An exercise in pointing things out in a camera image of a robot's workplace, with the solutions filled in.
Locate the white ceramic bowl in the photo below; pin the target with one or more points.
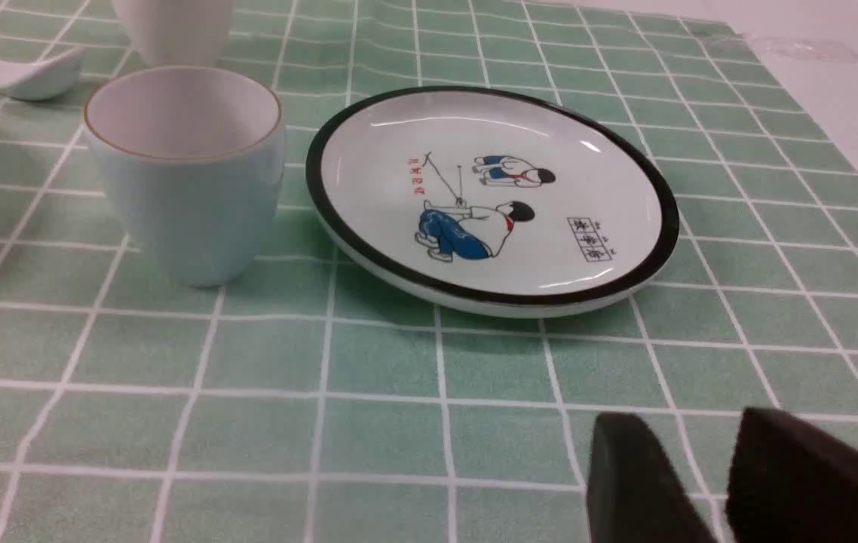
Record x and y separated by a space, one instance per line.
168 33

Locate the light blue ceramic cup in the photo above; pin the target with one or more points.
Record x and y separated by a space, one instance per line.
191 159

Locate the white ceramic spoon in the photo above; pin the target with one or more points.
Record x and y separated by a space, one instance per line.
42 80

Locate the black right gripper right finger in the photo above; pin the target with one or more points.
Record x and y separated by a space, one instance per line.
790 481

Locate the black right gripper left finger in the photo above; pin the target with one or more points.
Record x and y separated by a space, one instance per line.
633 492

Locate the black-rimmed illustrated plate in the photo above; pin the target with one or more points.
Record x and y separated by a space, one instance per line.
491 202

